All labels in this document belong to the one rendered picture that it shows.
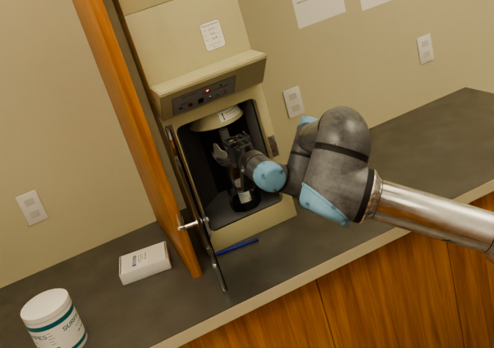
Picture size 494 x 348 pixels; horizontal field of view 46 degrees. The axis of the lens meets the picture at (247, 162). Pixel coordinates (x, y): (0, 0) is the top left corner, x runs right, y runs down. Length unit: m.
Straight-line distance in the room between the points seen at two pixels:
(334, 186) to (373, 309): 0.79
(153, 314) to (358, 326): 0.63
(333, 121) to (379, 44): 1.29
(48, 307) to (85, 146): 0.67
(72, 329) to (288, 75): 1.22
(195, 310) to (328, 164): 0.67
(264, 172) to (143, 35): 0.50
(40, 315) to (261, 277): 0.60
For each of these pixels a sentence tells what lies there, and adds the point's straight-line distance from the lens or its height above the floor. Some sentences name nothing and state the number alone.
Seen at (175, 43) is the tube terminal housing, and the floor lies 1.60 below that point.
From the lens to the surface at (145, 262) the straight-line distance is 1.89.
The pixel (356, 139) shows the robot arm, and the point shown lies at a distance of 1.18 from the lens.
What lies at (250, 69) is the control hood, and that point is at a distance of 1.65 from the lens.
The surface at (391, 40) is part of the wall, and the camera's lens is 2.50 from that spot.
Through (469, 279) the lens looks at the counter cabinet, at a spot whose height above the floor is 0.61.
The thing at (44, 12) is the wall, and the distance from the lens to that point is 2.04.
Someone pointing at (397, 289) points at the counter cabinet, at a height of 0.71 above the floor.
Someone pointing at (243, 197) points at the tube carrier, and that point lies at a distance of 1.85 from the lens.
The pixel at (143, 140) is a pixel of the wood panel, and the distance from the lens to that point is 1.60.
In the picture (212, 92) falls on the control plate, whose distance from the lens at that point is 1.65.
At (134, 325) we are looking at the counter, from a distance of 1.71.
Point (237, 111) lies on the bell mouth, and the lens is 1.80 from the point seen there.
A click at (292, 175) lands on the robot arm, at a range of 1.56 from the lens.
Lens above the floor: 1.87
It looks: 22 degrees down
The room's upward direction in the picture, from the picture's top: 17 degrees counter-clockwise
